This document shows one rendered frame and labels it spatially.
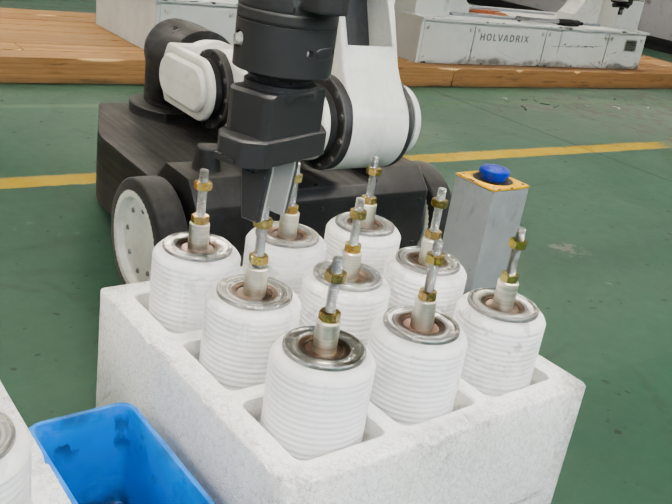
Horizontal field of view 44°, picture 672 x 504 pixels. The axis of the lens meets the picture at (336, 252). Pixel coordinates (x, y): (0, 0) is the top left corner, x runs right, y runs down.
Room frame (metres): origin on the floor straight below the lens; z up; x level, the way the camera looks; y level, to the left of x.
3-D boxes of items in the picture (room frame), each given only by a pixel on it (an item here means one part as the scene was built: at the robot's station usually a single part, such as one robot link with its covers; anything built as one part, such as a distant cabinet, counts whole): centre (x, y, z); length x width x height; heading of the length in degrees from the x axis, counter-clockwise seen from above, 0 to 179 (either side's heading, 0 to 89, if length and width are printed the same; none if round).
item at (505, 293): (0.80, -0.18, 0.26); 0.02 x 0.02 x 0.03
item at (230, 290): (0.74, 0.07, 0.25); 0.08 x 0.08 x 0.01
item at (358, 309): (0.81, -0.02, 0.16); 0.10 x 0.10 x 0.18
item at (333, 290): (0.65, 0.00, 0.30); 0.01 x 0.01 x 0.08
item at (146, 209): (1.18, 0.29, 0.10); 0.20 x 0.05 x 0.20; 38
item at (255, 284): (0.74, 0.07, 0.26); 0.02 x 0.02 x 0.03
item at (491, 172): (1.06, -0.19, 0.32); 0.04 x 0.04 x 0.02
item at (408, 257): (0.89, -0.11, 0.25); 0.08 x 0.08 x 0.01
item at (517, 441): (0.81, -0.02, 0.09); 0.39 x 0.39 x 0.18; 40
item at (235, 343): (0.74, 0.07, 0.16); 0.10 x 0.10 x 0.18
